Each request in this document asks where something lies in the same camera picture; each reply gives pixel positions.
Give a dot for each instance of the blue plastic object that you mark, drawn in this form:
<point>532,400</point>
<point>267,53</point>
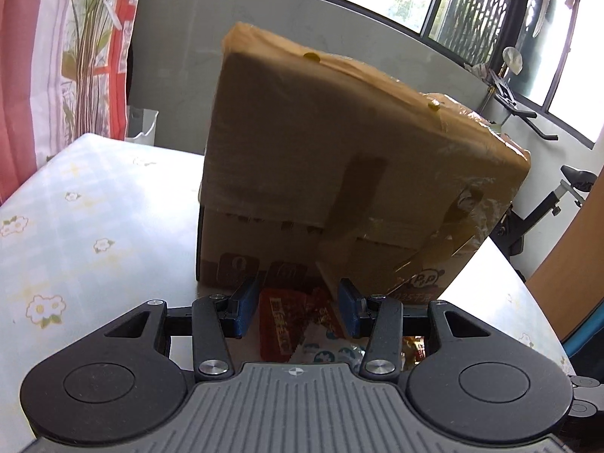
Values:
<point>587,339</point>

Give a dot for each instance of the white floral tablecloth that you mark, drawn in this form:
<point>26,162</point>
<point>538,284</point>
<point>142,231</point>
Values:
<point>94,207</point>

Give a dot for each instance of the printed pink curtain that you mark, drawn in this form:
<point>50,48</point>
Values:
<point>42,56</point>

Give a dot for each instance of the black exercise bike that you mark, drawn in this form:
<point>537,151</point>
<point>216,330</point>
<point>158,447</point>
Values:
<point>533,217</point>

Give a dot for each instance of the white hanging bag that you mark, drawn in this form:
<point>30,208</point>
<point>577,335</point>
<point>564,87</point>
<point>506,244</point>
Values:
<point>512,59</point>

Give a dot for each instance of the white paper bag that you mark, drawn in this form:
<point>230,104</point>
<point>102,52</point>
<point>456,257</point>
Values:
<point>141,127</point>

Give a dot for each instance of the orange snack packet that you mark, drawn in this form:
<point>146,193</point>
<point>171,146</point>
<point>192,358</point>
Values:
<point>325,311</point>

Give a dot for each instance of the gold wrapped snack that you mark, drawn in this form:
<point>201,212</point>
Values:
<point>415,349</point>

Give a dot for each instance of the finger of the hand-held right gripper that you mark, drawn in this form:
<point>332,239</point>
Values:
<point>587,394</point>

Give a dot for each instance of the crumpled white cloth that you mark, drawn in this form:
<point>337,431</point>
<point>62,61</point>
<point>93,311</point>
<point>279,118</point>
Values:
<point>479,70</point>

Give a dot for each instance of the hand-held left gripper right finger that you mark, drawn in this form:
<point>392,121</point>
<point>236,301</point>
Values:
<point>349,311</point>

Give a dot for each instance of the white snack packet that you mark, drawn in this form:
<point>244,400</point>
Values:
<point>325,347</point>

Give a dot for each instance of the cardboard box with plastic liner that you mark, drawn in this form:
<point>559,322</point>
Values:
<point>330,151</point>

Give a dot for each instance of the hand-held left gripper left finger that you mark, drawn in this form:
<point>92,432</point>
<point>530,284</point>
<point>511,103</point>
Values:
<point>245,309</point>

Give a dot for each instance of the red snack packet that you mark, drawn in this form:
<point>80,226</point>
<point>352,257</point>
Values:
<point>281,325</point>

